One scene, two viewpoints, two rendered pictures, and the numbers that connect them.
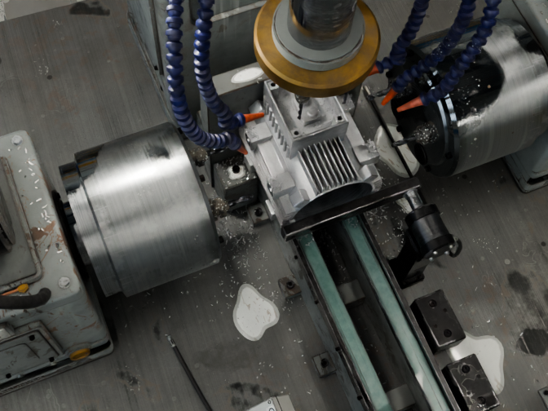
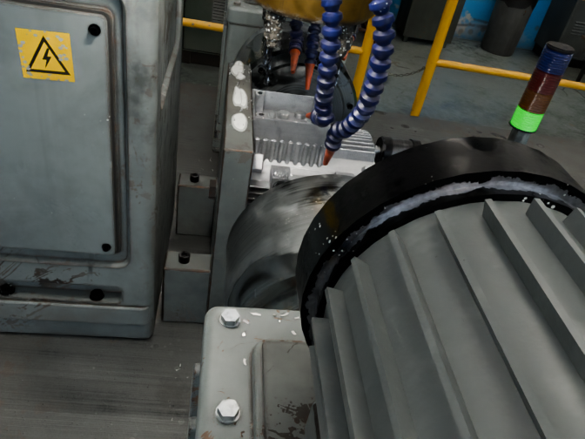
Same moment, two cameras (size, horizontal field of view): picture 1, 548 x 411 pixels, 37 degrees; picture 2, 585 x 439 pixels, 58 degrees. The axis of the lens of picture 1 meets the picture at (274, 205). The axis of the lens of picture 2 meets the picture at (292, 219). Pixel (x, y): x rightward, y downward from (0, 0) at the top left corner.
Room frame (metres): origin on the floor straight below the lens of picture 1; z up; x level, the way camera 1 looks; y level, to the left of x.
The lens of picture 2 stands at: (0.43, 0.67, 1.48)
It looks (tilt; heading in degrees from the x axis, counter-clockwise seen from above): 36 degrees down; 287
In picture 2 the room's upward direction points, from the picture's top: 12 degrees clockwise
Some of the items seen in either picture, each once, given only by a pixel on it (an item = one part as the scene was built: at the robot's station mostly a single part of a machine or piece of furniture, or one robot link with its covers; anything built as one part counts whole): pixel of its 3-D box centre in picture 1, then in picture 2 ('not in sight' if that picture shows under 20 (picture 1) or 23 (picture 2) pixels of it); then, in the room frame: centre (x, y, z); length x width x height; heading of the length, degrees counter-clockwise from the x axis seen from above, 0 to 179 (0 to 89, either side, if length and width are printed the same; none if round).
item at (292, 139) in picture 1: (304, 112); (287, 128); (0.69, -0.03, 1.11); 0.12 x 0.11 x 0.07; 29
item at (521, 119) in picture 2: not in sight; (527, 118); (0.33, -0.57, 1.05); 0.06 x 0.06 x 0.04
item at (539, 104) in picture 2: not in sight; (535, 99); (0.33, -0.57, 1.10); 0.06 x 0.06 x 0.04
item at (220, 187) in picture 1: (236, 182); not in sight; (0.66, 0.08, 0.86); 0.07 x 0.06 x 0.12; 119
